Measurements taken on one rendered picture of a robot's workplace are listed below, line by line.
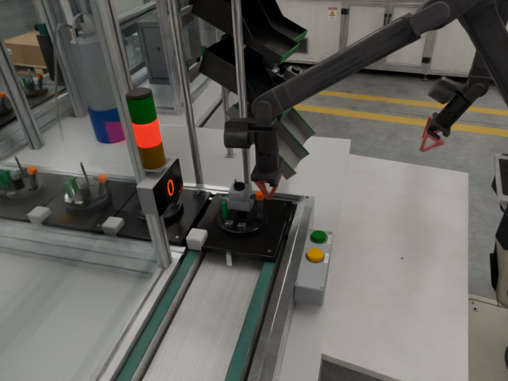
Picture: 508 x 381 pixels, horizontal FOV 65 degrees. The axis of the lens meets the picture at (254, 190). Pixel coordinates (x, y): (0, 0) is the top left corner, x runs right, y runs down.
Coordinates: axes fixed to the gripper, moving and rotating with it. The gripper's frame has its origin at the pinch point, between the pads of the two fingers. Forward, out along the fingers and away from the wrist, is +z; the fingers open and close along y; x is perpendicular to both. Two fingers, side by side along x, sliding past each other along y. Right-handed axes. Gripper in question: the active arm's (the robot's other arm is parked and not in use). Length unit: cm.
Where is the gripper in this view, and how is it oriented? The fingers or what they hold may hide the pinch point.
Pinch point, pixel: (268, 196)
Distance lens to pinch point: 104.6
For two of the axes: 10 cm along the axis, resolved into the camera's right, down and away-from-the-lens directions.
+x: 9.7, 1.0, -2.3
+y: -2.5, 5.6, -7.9
